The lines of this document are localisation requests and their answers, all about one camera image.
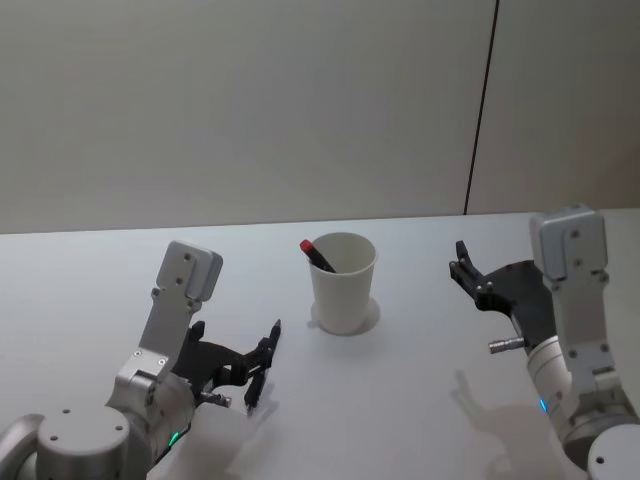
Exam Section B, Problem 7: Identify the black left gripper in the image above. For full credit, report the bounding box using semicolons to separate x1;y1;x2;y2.
169;318;283;407

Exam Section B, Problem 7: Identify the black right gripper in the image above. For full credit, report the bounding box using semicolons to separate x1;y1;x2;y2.
448;240;557;351

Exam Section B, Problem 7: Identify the white paper cup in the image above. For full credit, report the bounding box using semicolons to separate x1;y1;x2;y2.
305;231;378;335

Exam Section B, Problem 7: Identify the black pen with red cap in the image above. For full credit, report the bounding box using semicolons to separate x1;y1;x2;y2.
299;239;338;275

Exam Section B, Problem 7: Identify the thin black vertical strip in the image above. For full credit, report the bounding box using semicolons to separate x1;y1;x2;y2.
462;0;501;217

